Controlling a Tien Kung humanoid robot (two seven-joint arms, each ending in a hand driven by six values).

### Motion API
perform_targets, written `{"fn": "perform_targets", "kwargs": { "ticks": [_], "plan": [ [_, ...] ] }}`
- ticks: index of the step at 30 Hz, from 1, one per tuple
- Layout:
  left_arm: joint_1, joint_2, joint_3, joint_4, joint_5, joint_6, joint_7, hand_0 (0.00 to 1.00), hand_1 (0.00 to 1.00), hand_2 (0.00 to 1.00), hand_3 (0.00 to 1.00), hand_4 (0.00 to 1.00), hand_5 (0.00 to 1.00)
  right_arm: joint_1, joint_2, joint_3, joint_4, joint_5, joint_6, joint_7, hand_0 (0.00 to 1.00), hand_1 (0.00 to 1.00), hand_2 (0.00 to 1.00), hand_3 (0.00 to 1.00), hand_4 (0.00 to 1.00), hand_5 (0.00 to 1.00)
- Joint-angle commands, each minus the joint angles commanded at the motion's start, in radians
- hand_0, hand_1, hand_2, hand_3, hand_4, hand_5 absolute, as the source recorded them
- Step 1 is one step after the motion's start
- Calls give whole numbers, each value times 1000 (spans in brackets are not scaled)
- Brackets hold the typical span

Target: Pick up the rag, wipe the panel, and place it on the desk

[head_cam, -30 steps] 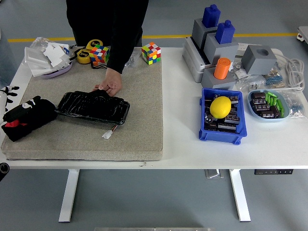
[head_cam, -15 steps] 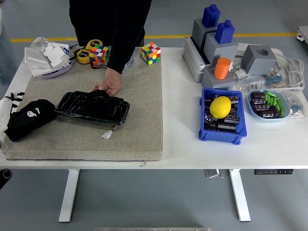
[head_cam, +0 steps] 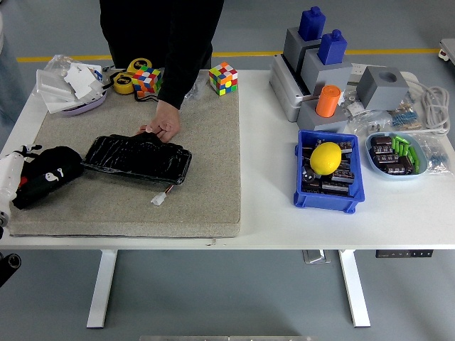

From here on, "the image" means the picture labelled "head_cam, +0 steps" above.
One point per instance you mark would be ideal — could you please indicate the person's left forearm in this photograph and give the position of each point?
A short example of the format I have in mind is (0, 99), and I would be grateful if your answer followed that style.
(174, 89)

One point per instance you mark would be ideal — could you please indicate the grey-brown mat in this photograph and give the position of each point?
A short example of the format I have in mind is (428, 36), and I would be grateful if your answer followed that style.
(206, 177)

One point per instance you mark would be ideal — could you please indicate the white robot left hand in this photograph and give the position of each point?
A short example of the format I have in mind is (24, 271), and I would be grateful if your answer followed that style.
(9, 174)

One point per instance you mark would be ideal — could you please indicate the white cart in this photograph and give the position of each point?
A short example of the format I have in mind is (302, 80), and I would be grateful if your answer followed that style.
(448, 51)

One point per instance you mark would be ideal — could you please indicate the green battery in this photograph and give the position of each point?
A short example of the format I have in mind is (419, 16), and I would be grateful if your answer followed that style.
(401, 138)
(403, 148)
(414, 156)
(396, 147)

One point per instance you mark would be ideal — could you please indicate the dark cylindrical capacitor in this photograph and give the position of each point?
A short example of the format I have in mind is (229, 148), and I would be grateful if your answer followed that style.
(385, 158)
(400, 166)
(380, 150)
(345, 146)
(336, 187)
(343, 176)
(308, 174)
(381, 141)

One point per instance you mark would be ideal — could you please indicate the orange cylinder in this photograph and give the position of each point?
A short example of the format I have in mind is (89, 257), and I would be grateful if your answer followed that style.
(327, 101)

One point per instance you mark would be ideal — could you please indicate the blue plastic bin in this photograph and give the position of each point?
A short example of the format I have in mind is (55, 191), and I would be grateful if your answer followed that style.
(330, 202)

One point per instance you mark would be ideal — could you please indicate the clear plastic bag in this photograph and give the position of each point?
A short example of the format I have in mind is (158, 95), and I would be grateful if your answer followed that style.
(58, 62)

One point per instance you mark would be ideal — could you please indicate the clear bag of screws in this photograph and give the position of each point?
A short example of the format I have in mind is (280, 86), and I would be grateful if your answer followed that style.
(195, 89)

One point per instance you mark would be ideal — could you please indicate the yellow lemon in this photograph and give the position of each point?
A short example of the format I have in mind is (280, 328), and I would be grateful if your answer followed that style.
(325, 158)

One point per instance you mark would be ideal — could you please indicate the small white adapter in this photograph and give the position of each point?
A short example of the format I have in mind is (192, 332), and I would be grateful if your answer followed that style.
(353, 106)

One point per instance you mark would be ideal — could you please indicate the white plastic box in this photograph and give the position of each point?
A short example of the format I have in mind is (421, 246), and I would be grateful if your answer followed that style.
(53, 85)

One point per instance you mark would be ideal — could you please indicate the grey block with slot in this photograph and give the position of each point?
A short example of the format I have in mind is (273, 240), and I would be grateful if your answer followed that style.
(293, 46)
(327, 76)

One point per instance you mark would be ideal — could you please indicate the person in background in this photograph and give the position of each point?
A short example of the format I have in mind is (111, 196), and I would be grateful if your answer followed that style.
(5, 71)

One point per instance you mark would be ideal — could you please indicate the purple tray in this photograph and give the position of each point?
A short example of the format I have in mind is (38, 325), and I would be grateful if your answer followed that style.
(85, 106)

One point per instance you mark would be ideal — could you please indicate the blue bottle-shaped block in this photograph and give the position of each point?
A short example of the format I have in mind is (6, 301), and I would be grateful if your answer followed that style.
(332, 46)
(312, 23)

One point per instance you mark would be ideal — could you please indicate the black rag with red patch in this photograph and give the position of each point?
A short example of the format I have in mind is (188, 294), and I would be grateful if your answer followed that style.
(60, 156)

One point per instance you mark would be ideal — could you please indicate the bag of blue resistors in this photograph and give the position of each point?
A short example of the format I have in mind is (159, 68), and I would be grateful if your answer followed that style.
(407, 117)

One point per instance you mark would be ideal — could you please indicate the metal bracket under table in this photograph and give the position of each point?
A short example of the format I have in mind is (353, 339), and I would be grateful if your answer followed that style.
(314, 256)

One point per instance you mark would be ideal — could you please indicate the black table control panel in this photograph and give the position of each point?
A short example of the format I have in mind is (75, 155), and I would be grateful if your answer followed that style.
(405, 253)

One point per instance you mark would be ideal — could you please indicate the white table leg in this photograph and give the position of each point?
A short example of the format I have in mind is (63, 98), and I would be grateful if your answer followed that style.
(101, 284)
(353, 284)

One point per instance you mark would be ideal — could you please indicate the light blue dish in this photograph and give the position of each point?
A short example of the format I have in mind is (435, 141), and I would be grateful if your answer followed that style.
(398, 177)

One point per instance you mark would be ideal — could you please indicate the yellow tape measure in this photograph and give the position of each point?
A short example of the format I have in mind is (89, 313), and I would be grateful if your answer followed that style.
(139, 64)
(123, 83)

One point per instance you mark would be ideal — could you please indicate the grey block with round hole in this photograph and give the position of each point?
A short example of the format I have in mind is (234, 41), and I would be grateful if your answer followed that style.
(380, 90)
(327, 122)

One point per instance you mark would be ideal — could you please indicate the black film-wrapped panel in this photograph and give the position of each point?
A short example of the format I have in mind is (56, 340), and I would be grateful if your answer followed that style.
(135, 160)

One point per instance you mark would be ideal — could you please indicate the colourful puzzle cube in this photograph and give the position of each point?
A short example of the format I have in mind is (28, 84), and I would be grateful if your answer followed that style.
(223, 79)
(147, 80)

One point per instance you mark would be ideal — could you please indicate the person's left hand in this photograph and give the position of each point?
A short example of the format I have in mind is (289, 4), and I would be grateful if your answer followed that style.
(165, 120)

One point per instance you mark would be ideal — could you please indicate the bag of small blue parts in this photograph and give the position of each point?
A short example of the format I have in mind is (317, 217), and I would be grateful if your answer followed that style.
(435, 156)

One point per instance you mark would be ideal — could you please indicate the grey junction box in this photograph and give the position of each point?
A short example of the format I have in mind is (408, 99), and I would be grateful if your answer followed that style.
(284, 92)

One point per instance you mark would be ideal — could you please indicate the clear bag with plug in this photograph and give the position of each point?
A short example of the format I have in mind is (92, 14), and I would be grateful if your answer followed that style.
(369, 124)

